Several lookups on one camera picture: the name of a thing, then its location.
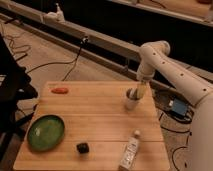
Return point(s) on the white paper cup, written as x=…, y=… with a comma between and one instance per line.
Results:
x=131, y=99

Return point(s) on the white object on rail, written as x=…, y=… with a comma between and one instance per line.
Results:
x=58, y=15

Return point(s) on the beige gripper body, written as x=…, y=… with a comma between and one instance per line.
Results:
x=140, y=90

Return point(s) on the black eraser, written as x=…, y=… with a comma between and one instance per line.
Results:
x=83, y=148

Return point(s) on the orange carrot toy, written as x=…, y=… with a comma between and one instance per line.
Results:
x=60, y=90

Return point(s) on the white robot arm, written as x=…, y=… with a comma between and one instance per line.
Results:
x=198, y=92

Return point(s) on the black chair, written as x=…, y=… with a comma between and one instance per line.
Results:
x=15, y=86

